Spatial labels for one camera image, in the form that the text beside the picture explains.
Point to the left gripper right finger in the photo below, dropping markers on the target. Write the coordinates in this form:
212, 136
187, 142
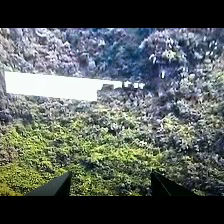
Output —
163, 188

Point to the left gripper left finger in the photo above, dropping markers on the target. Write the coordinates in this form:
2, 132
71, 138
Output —
57, 188

